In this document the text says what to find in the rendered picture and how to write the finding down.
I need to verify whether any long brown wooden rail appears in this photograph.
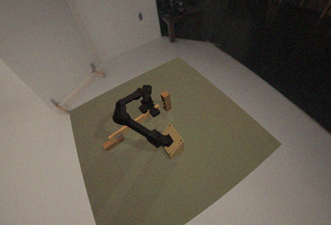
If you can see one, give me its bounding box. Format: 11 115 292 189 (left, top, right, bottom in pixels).
109 104 160 142

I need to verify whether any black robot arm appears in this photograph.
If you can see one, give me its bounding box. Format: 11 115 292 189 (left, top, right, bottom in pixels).
112 85 174 148

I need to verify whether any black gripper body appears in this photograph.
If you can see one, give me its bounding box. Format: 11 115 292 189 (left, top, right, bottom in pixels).
140 99 160 117

